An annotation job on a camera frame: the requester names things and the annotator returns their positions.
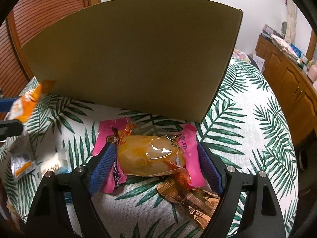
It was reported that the pink thermos bottle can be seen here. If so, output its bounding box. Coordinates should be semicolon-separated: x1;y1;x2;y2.
307;64;317;83

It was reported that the brown cardboard box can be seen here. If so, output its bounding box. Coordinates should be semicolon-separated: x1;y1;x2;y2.
22;0;243;122

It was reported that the small white desk fan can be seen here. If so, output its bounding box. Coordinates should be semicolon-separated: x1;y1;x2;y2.
281;21;287;36

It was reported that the wooden sideboard cabinet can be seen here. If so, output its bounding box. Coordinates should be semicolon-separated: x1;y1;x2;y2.
255;35;316;146

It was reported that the small beige candy packet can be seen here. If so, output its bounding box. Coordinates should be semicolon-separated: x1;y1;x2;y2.
39;153;70;177

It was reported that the floral beige curtain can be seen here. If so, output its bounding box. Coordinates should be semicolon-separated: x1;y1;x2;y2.
285;0;297;45

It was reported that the white paper bag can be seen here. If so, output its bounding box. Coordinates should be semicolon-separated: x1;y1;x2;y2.
253;54;265;73

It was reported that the blue box on sideboard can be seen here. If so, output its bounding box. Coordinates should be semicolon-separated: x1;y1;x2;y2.
291;44;302;58

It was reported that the small blue foil snack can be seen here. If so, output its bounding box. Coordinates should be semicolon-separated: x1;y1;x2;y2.
57;171;73;204

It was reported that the folded floral cloth stack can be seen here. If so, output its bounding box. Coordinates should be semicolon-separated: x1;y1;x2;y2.
262;24;299;62

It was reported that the copper foil snack packet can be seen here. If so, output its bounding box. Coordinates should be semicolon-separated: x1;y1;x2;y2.
156;177;220;230

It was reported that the pink packaged braised egg snack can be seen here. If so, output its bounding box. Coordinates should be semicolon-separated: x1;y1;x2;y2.
92;118;206;193

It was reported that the leaf print cloth mat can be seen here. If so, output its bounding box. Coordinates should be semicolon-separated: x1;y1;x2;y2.
1;59;298;237

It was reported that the orange white snack packet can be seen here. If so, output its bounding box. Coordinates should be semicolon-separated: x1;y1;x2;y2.
5;80;56;123

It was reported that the white silver pouch snack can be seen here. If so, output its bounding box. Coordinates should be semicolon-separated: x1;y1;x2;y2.
9;131;35;180

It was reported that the brown louvered wardrobe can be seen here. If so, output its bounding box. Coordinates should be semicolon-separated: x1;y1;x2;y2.
1;0;101;98

